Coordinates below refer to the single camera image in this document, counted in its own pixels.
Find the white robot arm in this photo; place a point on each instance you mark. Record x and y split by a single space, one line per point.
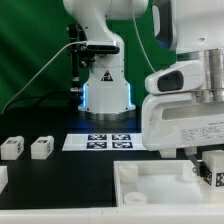
194 29

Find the white front rail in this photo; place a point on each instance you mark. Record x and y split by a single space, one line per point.
131 215

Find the black camera stand pole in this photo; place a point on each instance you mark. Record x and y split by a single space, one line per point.
76 90

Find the white block left edge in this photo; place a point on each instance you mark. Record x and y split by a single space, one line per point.
3 178

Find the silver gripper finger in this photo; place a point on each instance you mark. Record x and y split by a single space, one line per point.
197 165

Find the black camera on mount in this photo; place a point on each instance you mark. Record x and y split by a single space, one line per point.
102 47

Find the white square tabletop tray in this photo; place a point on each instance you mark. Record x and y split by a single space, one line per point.
162 182

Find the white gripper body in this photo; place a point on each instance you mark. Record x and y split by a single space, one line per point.
173 116

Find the white sheet with tags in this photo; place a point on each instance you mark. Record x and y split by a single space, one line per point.
103 142

